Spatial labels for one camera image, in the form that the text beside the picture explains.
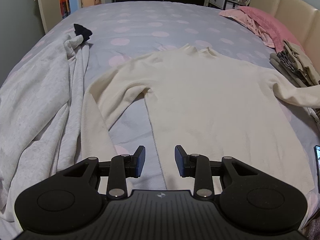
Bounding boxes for light pink garment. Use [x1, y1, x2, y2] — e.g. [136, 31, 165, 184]
[219, 9, 275, 48]

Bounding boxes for phone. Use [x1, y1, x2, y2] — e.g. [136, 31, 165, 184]
[314, 145, 320, 178]

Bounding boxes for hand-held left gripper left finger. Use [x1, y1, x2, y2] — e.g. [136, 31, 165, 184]
[57, 145, 146, 200]

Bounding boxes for light grey sweatshirt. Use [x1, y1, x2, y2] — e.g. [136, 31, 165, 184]
[0, 33, 91, 222]

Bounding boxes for white nightstand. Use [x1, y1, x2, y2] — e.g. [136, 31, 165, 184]
[205, 0, 250, 9]

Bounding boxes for beige folded pants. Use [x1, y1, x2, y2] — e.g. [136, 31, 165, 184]
[282, 39, 320, 87]

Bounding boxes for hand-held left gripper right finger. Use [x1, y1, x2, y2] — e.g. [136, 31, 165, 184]
[174, 145, 264, 198]

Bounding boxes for bed with dotted sheet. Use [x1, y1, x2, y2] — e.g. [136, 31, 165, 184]
[0, 0, 320, 240]

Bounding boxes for black cloth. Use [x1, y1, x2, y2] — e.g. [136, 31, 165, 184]
[73, 23, 93, 42]

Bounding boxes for pink pillow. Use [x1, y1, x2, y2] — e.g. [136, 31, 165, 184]
[236, 6, 304, 53]

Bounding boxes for beige headboard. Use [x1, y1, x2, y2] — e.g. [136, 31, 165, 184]
[250, 0, 320, 63]

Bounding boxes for cream door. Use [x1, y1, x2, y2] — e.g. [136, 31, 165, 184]
[34, 0, 63, 33]

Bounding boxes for cream sweater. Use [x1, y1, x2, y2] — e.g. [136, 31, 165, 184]
[81, 44, 320, 195]

